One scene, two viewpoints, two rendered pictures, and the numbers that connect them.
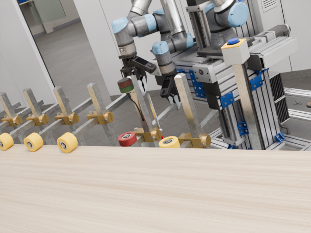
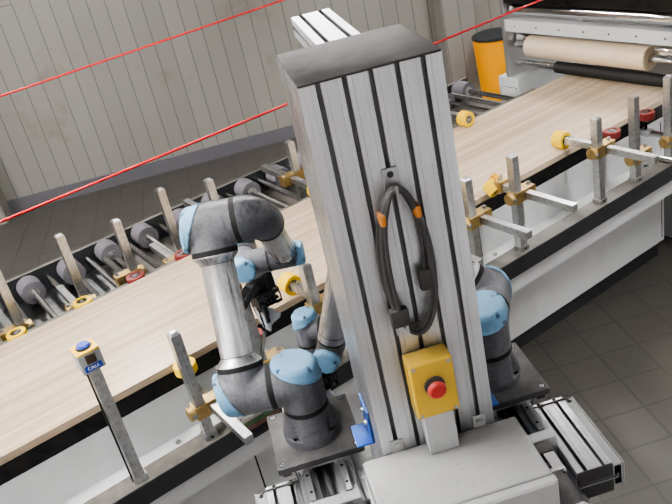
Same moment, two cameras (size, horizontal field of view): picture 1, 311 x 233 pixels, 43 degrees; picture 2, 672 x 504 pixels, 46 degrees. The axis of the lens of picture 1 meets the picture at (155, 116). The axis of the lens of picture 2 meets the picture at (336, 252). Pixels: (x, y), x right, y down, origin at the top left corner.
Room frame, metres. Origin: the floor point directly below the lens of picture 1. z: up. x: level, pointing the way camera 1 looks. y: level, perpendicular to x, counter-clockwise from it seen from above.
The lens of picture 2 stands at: (2.78, -1.94, 2.38)
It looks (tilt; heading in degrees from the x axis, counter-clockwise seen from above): 28 degrees down; 111
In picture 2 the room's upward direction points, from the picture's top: 13 degrees counter-clockwise
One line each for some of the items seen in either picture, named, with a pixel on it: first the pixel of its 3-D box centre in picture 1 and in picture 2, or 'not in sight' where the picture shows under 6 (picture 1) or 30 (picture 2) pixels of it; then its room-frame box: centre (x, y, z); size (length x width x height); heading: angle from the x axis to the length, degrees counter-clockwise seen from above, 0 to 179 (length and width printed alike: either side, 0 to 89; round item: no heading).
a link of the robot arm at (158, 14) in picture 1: (164, 18); (485, 322); (2.50, -0.25, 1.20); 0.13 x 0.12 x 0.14; 91
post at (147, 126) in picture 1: (146, 123); (257, 351); (1.68, 0.05, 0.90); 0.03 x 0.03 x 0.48; 50
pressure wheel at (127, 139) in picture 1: (130, 145); not in sight; (1.62, 0.15, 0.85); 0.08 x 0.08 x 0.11
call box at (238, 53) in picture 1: (235, 52); (88, 357); (1.35, -0.34, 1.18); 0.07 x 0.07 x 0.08; 50
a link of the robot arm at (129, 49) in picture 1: (127, 49); not in sight; (1.76, 0.02, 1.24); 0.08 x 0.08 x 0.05
